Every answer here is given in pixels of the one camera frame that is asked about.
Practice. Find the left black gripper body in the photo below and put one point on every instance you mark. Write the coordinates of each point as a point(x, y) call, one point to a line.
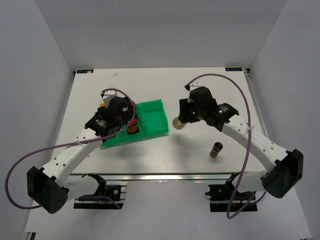
point(128, 116)

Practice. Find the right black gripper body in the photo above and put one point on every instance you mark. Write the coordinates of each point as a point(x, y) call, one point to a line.
point(197, 112)

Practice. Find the pink-cap spice shaker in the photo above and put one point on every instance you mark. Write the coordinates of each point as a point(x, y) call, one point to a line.
point(177, 124)

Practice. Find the yellow-cap brown sauce bottle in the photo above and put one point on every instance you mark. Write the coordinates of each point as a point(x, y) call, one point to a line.
point(102, 106)

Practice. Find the red-lid sauce jar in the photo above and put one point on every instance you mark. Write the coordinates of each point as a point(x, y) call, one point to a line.
point(133, 128)

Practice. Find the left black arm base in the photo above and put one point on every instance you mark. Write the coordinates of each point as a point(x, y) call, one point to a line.
point(106, 196)

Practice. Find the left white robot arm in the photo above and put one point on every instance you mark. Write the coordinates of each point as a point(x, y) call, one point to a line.
point(50, 185)

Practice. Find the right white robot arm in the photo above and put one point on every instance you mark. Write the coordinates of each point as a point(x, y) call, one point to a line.
point(282, 168)

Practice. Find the green three-compartment plastic tray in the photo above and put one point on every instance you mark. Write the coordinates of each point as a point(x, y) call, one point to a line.
point(151, 121)

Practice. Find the black-cap pepper grinder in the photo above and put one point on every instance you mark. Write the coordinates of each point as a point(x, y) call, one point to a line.
point(216, 149)

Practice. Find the right blue table label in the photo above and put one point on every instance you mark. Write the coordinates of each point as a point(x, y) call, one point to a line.
point(233, 69)

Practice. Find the blue table label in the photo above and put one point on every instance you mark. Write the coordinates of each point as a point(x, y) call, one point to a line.
point(84, 71)
point(233, 69)

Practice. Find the left blue table label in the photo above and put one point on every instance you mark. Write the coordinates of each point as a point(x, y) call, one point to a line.
point(84, 71)

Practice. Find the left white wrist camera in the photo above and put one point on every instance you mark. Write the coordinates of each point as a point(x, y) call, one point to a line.
point(108, 94)

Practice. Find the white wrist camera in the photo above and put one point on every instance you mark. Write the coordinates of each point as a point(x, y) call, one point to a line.
point(190, 87)
point(108, 94)

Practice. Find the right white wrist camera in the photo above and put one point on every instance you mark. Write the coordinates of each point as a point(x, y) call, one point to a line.
point(190, 87)

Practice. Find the aluminium front rail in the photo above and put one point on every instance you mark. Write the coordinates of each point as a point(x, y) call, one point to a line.
point(201, 177)

